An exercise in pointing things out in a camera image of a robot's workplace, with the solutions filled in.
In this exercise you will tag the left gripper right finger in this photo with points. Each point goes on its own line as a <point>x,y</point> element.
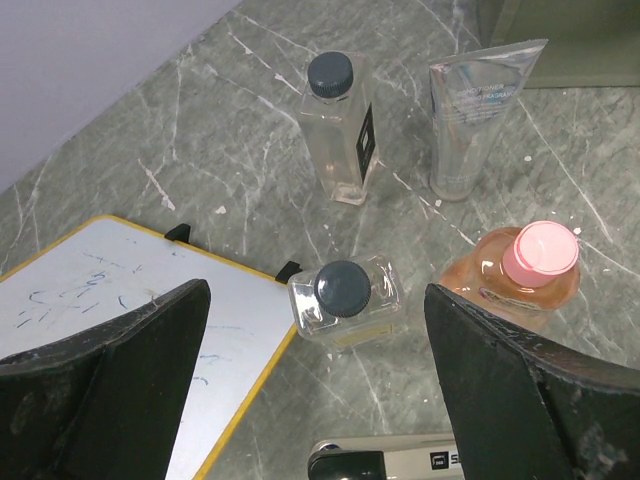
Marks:
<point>522,406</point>

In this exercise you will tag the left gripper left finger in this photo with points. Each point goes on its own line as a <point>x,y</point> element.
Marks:
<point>105,403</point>

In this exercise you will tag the orange bottle pink cap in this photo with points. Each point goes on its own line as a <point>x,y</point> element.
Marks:
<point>521,274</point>

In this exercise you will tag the short clear yellow bottle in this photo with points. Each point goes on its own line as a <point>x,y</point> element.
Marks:
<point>348,302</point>

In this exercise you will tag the yellow-framed whiteboard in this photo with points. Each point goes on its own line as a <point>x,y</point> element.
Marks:
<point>108,267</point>

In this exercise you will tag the green canvas bag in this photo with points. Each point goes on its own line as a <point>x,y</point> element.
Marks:
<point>590,43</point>

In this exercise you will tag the tall clear square bottle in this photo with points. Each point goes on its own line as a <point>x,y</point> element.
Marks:
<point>337,119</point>

